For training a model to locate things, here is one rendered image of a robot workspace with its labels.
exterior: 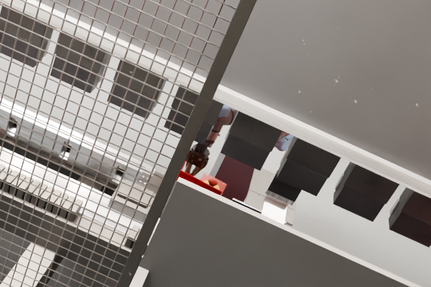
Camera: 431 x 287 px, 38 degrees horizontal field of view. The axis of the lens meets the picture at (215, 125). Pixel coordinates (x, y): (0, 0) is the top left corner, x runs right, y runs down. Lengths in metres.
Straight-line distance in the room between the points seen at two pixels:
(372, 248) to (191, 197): 2.81
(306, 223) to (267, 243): 2.52
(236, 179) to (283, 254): 1.40
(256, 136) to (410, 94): 0.52
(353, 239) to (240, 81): 2.64
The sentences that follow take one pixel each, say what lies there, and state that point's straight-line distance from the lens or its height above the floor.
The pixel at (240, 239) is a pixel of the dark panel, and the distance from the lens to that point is 1.59.
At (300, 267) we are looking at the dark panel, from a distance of 1.62.
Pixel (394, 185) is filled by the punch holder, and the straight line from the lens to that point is 2.04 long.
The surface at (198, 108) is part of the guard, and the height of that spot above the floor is 1.68.
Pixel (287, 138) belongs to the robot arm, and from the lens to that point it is 2.74.
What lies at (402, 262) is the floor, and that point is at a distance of 4.32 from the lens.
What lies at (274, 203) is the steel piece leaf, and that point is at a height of 1.00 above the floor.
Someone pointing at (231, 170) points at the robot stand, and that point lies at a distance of 2.94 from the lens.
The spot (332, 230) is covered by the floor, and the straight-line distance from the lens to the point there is 4.18.
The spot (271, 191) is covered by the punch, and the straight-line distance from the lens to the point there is 2.10.
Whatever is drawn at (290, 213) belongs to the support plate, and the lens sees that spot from 2.24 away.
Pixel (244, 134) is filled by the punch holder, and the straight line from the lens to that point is 1.97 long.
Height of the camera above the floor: 2.21
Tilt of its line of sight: 29 degrees down
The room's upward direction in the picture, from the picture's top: 25 degrees clockwise
